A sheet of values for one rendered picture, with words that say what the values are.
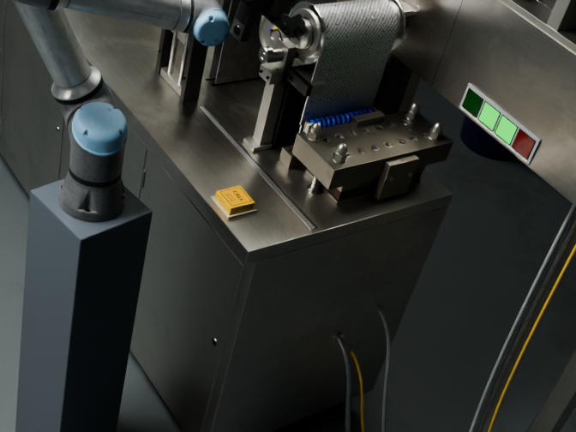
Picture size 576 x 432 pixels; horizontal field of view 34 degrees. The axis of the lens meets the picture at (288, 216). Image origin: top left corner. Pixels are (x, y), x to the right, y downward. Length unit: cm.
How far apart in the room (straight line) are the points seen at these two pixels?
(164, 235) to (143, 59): 53
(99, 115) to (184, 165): 36
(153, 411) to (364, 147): 110
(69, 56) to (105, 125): 17
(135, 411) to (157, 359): 22
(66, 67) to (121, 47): 71
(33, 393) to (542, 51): 155
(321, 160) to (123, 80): 66
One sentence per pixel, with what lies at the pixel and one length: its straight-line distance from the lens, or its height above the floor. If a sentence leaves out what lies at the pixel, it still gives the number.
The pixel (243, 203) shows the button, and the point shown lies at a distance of 223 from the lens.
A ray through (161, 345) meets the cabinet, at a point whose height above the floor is 28.
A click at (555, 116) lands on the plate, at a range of 222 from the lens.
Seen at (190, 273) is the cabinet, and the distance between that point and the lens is 246.
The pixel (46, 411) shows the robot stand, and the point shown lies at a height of 25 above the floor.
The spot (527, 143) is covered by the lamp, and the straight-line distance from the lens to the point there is 227.
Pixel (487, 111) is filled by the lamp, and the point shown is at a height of 119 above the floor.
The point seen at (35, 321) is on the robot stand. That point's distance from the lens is 243.
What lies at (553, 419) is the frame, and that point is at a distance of 270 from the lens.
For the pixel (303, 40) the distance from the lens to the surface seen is 228.
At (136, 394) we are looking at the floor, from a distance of 298.
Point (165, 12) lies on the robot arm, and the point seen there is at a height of 140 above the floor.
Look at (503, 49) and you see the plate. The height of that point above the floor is 135.
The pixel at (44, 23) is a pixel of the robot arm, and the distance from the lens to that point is 203.
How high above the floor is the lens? 228
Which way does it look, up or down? 37 degrees down
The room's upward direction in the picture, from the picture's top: 16 degrees clockwise
